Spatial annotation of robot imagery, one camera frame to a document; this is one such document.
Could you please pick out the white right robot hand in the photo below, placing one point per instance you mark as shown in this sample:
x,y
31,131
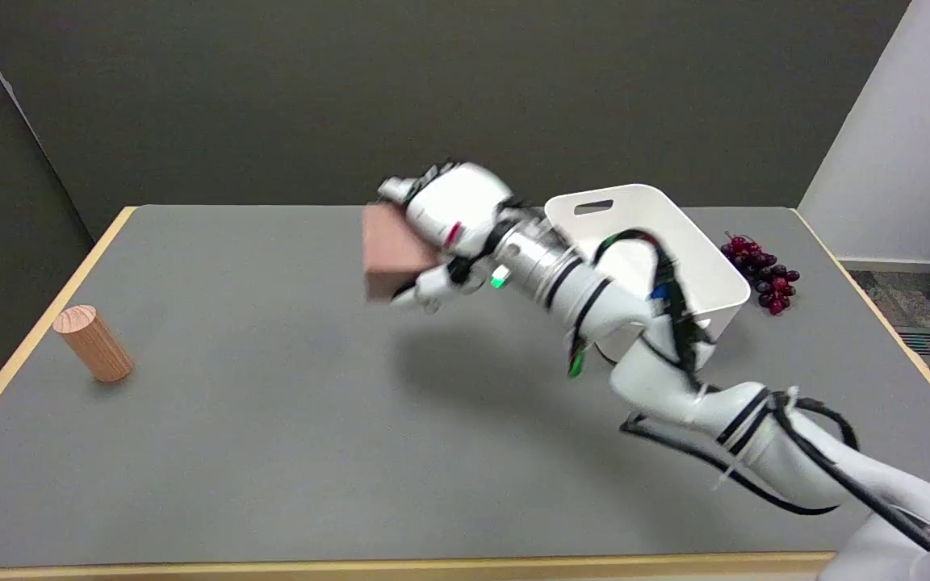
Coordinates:
x,y
457,202

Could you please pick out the wooden cube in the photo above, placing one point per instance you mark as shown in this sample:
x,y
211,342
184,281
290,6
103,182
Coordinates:
x,y
392,252

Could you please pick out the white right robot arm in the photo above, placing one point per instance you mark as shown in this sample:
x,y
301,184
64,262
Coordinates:
x,y
675,371

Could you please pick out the white plastic box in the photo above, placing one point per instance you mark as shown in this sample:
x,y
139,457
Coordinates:
x,y
675,242

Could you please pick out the dark red grape bunch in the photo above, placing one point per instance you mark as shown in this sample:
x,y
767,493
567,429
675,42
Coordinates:
x,y
762,273

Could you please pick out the wooden cylinder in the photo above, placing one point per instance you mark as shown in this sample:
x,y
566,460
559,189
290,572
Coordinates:
x,y
94,342

